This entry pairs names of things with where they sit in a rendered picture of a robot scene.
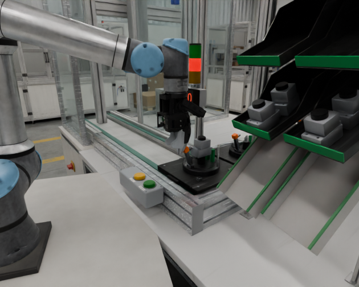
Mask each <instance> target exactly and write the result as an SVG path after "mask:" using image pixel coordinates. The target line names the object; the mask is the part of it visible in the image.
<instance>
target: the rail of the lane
mask: <svg viewBox="0 0 359 287"><path fill-rule="evenodd" d="M92 136H93V145H94V150H95V151H96V152H97V153H98V154H100V155H101V156H102V157H103V158H104V159H105V160H106V161H107V162H109V163H110V164H111V165H112V166H113V167H114V168H115V169H116V170H117V171H119V170H122V169H126V168H128V167H132V166H136V167H137V168H139V169H140V170H141V171H143V172H144V173H145V174H147V175H148V176H150V177H151V178H152V179H154V180H155V181H156V182H157V183H159V184H160V185H161V186H163V187H164V202H162V203H160V204H157V206H158V207H159V208H160V209H162V210H163V212H165V213H166V214H167V215H168V216H170V217H171V218H172V219H173V220H174V221H175V222H176V223H177V224H178V225H180V226H181V227H182V228H183V229H184V230H185V231H186V232H187V233H188V234H190V235H191V236H193V235H195V234H197V233H199V232H201V231H203V213H204V202H203V201H201V200H199V199H198V198H197V197H195V196H194V195H192V194H191V193H189V192H188V191H186V190H185V189H183V188H182V187H181V186H179V181H178V180H176V179H175V178H173V177H172V176H171V175H167V177H166V176H164V175H163V174H161V173H160V172H158V171H157V170H155V169H154V168H152V167H151V166H149V165H148V164H147V163H145V162H144V161H142V160H140V159H139V158H138V157H136V156H135V155H133V154H132V153H130V152H129V151H127V150H126V149H125V148H123V147H122V146H120V145H119V144H117V143H115V142H114V141H112V140H111V139H110V138H108V137H107V136H105V135H104V134H103V133H101V132H97V134H96V133H92Z"/></svg>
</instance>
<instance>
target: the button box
mask: <svg viewBox="0 0 359 287"><path fill-rule="evenodd" d="M135 173H144V172H143V171H141V170H140V169H139V168H137V167H136V166H132V167H128V168H126V169H122V170H119V176H120V184H121V185H122V186H123V187H124V188H125V189H126V190H127V191H128V192H129V193H131V194H132V195H133V196H134V197H135V198H136V199H137V200H138V201H139V202H140V203H141V204H142V205H143V206H144V207H145V208H150V207H153V206H155V205H157V204H160V203H162V202H164V187H163V186H161V185H160V184H159V183H157V182H156V181H155V180H154V179H152V178H151V177H150V176H148V175H147V174H145V173H144V174H145V178H144V179H142V180H136V179H134V175H135ZM147 180H153V181H155V183H156V185H155V186H154V187H152V188H145V187H144V182H145V181H147Z"/></svg>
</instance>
